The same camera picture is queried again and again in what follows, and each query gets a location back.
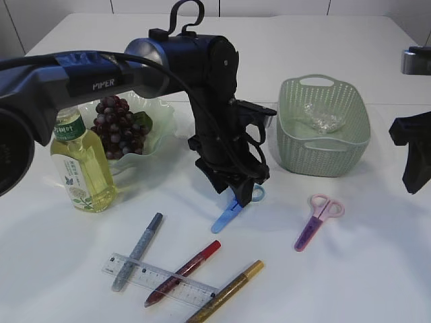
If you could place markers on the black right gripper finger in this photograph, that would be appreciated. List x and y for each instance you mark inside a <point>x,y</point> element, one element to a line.
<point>417,169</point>

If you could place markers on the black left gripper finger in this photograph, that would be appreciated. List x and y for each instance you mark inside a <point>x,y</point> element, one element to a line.
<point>242,187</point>

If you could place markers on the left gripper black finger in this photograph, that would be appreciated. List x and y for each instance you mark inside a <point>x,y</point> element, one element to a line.
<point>218,183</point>

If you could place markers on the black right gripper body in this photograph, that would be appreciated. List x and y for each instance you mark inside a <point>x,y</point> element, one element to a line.
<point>410,128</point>

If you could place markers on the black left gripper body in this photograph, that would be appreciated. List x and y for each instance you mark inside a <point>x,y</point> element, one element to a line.
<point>224,170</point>

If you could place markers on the blue scissors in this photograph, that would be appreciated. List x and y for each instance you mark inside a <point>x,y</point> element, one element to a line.
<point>234,208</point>

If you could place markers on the pink purple scissors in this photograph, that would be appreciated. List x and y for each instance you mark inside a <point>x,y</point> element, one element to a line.
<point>323,208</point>

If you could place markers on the clear plastic sheet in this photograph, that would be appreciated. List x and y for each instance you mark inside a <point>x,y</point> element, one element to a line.
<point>320,119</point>

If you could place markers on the purple artificial grape bunch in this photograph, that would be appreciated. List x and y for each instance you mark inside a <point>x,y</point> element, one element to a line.
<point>120,130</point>

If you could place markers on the silver glitter pen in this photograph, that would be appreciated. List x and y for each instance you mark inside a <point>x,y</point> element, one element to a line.
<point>140,247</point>

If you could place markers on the yellow tea bottle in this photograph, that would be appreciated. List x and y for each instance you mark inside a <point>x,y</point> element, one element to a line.
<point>79,157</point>

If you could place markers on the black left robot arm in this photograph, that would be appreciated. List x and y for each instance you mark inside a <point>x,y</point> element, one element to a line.
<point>34,90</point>

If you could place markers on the green wavy glass plate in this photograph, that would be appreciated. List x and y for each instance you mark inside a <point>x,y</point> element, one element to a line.
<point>159,111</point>

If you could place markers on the green woven plastic basket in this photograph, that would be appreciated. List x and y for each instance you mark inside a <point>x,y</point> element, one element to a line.
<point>304,151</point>

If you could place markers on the gold glitter pen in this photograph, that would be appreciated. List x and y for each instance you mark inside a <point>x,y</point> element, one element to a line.
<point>226,293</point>

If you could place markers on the red glitter pen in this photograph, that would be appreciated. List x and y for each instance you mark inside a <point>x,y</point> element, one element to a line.
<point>171,282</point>

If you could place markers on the clear plastic ruler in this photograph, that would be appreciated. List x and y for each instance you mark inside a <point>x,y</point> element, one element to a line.
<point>150,277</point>

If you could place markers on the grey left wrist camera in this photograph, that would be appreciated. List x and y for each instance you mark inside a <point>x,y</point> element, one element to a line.
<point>251,113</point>

